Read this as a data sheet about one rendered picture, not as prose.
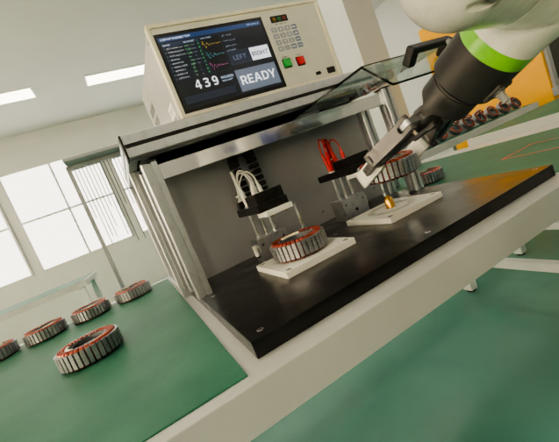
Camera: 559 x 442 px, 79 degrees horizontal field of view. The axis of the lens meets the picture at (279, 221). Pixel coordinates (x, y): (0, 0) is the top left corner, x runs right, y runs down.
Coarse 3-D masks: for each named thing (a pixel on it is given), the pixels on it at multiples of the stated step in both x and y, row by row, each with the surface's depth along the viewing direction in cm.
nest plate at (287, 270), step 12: (336, 240) 64; (348, 240) 61; (324, 252) 59; (336, 252) 60; (264, 264) 68; (276, 264) 64; (288, 264) 61; (300, 264) 58; (312, 264) 58; (288, 276) 56
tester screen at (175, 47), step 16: (192, 32) 72; (208, 32) 74; (224, 32) 75; (240, 32) 77; (256, 32) 78; (176, 48) 71; (192, 48) 72; (208, 48) 73; (224, 48) 75; (240, 48) 76; (176, 64) 71; (192, 64) 72; (208, 64) 73; (224, 64) 75; (240, 64) 76; (256, 64) 78; (176, 80) 70; (224, 80) 74; (224, 96) 74
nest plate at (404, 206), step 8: (440, 192) 71; (400, 200) 78; (408, 200) 75; (416, 200) 72; (424, 200) 69; (432, 200) 70; (376, 208) 80; (384, 208) 76; (392, 208) 73; (400, 208) 70; (408, 208) 67; (416, 208) 68; (360, 216) 79; (368, 216) 75; (376, 216) 72; (384, 216) 69; (392, 216) 66; (400, 216) 66; (352, 224) 77; (360, 224) 74; (368, 224) 72; (376, 224) 69
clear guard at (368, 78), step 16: (368, 64) 62; (384, 64) 62; (400, 64) 62; (416, 64) 62; (432, 64) 62; (352, 80) 68; (368, 80) 74; (384, 80) 58; (400, 80) 57; (336, 96) 79; (352, 96) 88; (304, 112) 83
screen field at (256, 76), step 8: (264, 64) 79; (272, 64) 79; (240, 72) 76; (248, 72) 77; (256, 72) 78; (264, 72) 78; (272, 72) 79; (240, 80) 76; (248, 80) 77; (256, 80) 78; (264, 80) 78; (272, 80) 79; (280, 80) 80; (248, 88) 77; (256, 88) 77
